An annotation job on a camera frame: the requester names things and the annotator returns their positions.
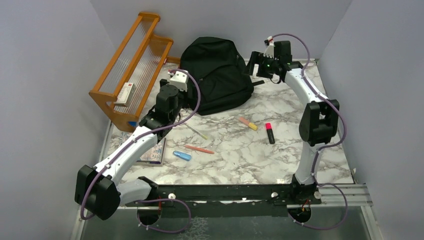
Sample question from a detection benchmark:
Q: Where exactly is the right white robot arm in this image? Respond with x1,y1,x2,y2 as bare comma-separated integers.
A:
247,51,340,204

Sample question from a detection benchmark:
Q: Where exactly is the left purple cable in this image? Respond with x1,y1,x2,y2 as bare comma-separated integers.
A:
80,68,202,234

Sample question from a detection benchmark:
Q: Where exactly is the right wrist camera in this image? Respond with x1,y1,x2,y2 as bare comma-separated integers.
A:
263,36,275,60

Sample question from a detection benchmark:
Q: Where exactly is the orange pen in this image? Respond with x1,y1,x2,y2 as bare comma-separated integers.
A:
184,145,215,154

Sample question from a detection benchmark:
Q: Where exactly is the black pink highlighter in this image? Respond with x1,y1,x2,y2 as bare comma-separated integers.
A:
265,122,276,145

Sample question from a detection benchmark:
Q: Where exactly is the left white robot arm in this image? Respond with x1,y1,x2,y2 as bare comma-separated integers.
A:
74,83,198,220

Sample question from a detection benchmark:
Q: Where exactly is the blue rack foot pad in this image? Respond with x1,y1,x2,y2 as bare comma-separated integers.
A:
128,121,137,127

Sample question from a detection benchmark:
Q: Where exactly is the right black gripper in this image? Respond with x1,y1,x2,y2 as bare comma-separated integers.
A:
241,51,279,79

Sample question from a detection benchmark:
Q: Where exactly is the orange wooden rack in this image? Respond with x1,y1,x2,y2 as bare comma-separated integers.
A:
89,12,180,132

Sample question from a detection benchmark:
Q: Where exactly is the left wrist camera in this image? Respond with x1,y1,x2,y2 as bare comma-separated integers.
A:
168,70,189,92

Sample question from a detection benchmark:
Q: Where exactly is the white yellow-tipped pen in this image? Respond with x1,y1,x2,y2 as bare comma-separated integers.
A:
185,123,209,140

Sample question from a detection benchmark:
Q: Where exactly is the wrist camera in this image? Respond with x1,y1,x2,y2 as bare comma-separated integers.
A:
263,36,275,60
168,70,189,92

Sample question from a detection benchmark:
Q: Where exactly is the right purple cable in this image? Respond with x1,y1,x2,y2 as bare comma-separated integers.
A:
269,33,349,231

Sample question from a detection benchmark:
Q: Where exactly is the purple cable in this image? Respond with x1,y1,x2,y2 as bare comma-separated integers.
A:
269,33,349,231
80,68,202,234

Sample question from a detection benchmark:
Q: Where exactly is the peach yellow highlighter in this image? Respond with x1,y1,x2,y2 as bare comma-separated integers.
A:
238,116,258,131

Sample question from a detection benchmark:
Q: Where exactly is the blue glue stick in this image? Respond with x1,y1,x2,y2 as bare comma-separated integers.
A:
172,150,192,162

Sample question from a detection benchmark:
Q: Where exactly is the small white red box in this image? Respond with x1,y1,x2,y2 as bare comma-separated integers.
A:
114,82,136,107

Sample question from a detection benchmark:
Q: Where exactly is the floral cover book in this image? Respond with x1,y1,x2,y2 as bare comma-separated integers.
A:
136,138,167,167

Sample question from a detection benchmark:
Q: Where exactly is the black backpack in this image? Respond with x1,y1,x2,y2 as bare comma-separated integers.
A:
179,36,264,116

